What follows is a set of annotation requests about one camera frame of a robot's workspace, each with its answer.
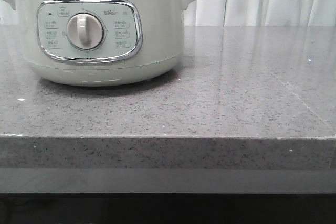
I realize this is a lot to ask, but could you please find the grey pot control knob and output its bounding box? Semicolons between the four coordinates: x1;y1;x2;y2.
67;13;104;50

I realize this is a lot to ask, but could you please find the pale green electric pot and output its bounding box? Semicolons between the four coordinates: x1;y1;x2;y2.
3;0;196;87

